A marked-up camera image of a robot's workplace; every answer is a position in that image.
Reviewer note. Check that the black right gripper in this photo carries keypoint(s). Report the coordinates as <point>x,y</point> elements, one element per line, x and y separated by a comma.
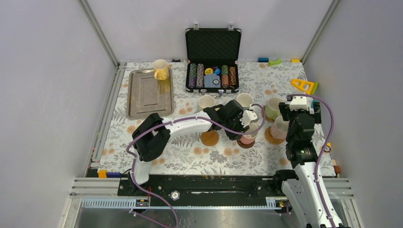
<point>287,113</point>

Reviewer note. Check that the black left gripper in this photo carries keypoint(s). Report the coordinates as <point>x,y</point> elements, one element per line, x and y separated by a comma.
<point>240,128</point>

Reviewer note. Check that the light blue mug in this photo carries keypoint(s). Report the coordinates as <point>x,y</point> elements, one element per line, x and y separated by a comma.
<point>245,100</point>

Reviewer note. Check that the pale yellow mug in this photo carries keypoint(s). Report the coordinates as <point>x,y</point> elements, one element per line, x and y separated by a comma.
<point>206,101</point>

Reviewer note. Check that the pink mug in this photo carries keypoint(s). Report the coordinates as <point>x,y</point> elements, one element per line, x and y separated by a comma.
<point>249,137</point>

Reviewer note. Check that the light green mug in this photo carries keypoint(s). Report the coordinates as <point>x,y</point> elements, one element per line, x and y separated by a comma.
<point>272,110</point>

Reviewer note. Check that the dark brown wooden coaster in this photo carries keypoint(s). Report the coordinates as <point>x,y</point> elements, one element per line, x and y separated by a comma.
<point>245,146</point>

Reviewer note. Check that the woven cork coaster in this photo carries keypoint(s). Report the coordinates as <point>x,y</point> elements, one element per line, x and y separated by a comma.
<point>271,139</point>

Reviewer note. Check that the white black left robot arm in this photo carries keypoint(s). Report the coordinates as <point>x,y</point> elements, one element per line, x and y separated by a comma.
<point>151,137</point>

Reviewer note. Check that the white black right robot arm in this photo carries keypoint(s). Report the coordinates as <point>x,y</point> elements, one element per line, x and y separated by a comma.
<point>303,184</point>

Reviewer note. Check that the light brown wooden coaster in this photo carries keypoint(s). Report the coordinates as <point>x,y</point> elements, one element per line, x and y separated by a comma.
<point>209,138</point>

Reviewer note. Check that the woven rattan coaster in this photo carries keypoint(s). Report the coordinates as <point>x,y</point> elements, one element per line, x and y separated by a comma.
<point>263,112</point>

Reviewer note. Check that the yellow triangle toy block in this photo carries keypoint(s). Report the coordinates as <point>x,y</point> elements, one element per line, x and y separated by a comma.
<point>305,86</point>

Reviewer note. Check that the black poker chip case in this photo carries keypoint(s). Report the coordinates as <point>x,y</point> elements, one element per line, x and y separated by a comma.
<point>212,59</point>

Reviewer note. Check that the floral table mat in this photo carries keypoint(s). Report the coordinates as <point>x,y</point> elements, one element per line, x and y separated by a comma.
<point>187,155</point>

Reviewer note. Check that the brown wooden block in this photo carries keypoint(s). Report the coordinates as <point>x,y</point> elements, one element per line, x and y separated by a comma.
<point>336,167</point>

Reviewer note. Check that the green toy block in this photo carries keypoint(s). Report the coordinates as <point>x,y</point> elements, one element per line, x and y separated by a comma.
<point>275,62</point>

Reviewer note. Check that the silver metal tray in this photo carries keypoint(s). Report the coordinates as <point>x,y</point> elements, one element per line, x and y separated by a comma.
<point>147,95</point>

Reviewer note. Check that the dark blue toy block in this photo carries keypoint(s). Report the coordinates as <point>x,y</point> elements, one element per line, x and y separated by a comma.
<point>113,175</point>

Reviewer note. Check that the orange toy block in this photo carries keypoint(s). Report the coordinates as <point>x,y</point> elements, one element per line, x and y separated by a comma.
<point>102,174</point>

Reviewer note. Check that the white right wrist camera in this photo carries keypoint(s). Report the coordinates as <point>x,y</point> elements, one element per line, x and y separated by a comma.
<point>297,102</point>

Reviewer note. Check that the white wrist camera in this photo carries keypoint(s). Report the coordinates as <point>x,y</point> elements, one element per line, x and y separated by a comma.
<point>297,102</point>
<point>248,117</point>

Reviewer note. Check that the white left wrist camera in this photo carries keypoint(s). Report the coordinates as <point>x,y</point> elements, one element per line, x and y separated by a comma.
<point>248,117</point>

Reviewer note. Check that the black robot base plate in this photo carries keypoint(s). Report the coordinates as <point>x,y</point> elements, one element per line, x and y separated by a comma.
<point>202,191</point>

